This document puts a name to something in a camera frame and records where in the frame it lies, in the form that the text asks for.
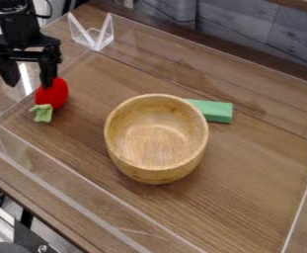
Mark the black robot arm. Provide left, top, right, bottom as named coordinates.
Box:
left=0, top=0, right=61, bottom=89

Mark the clear acrylic tray enclosure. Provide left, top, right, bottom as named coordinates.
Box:
left=0, top=18, right=307, bottom=253

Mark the black clamp base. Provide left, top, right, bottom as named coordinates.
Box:
left=0, top=221, right=58, bottom=253

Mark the red plush strawberry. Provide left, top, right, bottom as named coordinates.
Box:
left=29, top=77, right=68, bottom=123

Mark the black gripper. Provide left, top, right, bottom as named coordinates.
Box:
left=0, top=34, right=61, bottom=89

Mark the wooden bowl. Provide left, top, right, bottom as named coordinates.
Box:
left=104, top=94, right=209, bottom=185

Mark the green sponge block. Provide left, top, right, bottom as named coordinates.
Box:
left=187, top=99, right=233, bottom=124

